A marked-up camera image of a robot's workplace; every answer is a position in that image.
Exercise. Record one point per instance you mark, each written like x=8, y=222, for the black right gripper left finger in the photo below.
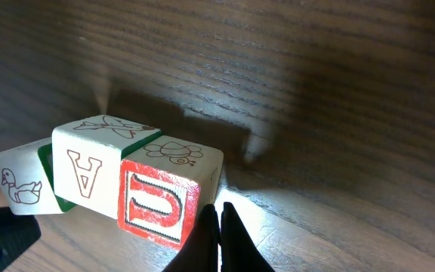
x=200, y=251

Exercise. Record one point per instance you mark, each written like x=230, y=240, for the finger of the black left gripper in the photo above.
x=17, y=234

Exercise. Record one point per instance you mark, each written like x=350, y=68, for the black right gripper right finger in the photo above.
x=238, y=252

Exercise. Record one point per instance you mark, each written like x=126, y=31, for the green duck wooden block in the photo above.
x=27, y=181

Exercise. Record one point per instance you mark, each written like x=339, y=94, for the red U wooden block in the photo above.
x=163, y=187

